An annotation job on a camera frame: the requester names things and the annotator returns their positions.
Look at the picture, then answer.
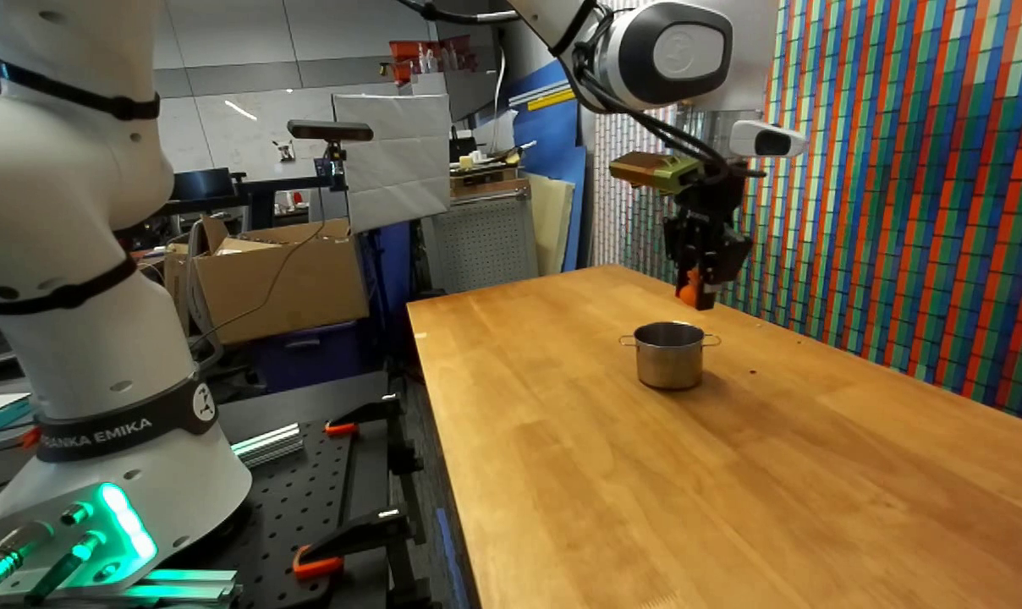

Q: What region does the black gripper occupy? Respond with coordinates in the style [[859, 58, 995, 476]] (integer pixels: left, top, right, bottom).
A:
[[663, 164, 754, 312]]

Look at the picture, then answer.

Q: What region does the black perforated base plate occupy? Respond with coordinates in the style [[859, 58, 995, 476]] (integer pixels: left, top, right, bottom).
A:
[[149, 423, 426, 609]]

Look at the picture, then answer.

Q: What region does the orange black clamp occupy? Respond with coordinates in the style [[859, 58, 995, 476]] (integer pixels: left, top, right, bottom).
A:
[[325, 394, 404, 437], [293, 507, 409, 586]]

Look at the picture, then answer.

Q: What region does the cardboard box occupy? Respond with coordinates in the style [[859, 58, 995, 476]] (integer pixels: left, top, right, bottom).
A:
[[164, 219, 368, 346]]

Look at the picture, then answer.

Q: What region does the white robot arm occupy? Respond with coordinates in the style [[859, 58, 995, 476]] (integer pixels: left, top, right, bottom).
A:
[[0, 0, 778, 570]]

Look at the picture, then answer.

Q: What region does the silver metal cup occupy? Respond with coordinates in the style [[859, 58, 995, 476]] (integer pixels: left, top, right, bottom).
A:
[[624, 323, 717, 394]]

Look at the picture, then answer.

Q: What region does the white board panel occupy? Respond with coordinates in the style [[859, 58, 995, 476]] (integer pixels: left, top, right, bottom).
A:
[[332, 95, 451, 231]]

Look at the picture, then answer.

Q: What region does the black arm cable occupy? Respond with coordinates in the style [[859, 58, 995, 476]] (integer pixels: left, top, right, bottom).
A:
[[566, 44, 743, 184]]

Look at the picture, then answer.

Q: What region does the olive wrist camera box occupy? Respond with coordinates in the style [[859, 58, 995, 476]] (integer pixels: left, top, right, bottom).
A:
[[610, 152, 706, 198]]

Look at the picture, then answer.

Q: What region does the black camera on stand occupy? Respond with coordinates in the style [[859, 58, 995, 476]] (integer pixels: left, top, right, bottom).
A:
[[289, 120, 373, 178]]

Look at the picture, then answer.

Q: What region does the orange rubber duck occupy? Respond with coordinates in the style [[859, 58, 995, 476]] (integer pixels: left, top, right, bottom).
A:
[[678, 269, 706, 307]]

